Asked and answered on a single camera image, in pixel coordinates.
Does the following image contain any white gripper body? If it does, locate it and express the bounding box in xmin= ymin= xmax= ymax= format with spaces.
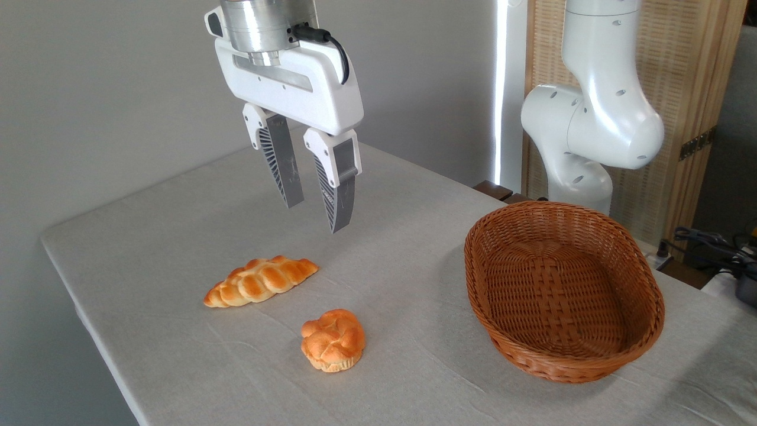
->
xmin=205 ymin=7 xmax=365 ymax=136

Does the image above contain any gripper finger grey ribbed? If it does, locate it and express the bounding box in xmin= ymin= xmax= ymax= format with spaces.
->
xmin=303 ymin=128 xmax=362 ymax=234
xmin=241 ymin=103 xmax=305 ymax=209

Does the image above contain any long braided bread loaf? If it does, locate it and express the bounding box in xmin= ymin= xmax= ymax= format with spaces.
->
xmin=203 ymin=255 xmax=320 ymax=309

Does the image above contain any round knotted bread roll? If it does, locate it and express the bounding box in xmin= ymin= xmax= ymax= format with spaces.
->
xmin=300 ymin=308 xmax=367 ymax=373

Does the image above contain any brown oval wicker basket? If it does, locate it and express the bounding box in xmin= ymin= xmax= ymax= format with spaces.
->
xmin=464 ymin=201 xmax=667 ymax=384

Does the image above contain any light grey tablecloth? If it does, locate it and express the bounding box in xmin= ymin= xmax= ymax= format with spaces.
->
xmin=40 ymin=124 xmax=757 ymax=426

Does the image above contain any dark brown wooden furniture piece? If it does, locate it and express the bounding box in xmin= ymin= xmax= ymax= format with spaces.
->
xmin=473 ymin=180 xmax=534 ymax=205

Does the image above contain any white power strip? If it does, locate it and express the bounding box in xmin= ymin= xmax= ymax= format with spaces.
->
xmin=643 ymin=251 xmax=676 ymax=272

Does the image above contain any dark metal screen hinge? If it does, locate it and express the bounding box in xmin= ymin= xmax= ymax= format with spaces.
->
xmin=678 ymin=127 xmax=718 ymax=162

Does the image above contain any wooden bamboo folding screen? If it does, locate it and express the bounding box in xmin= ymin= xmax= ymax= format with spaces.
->
xmin=523 ymin=0 xmax=749 ymax=250

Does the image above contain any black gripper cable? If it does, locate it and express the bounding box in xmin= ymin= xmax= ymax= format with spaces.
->
xmin=292 ymin=24 xmax=351 ymax=85

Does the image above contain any black cable bundle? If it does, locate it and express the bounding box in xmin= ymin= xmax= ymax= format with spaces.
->
xmin=656 ymin=226 xmax=757 ymax=280

